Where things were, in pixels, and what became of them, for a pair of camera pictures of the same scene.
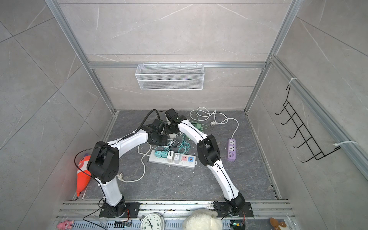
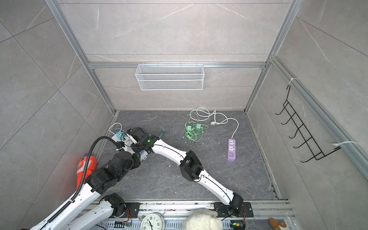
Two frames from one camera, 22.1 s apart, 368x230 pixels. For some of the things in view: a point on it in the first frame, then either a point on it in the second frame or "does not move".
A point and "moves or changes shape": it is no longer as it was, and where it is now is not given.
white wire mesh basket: x=169 y=76 does not move
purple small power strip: x=232 y=151 does not move
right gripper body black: x=169 y=129 → x=138 y=146
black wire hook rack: x=317 y=154 does not move
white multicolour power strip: x=185 y=160 → x=127 y=145
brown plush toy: x=276 y=224 does not move
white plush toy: x=202 y=219 does not move
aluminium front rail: x=85 y=215 does not move
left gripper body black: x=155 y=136 → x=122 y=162
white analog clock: x=153 y=221 does not move
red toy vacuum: x=82 y=179 does not move
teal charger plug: x=157 y=154 moves or changes shape
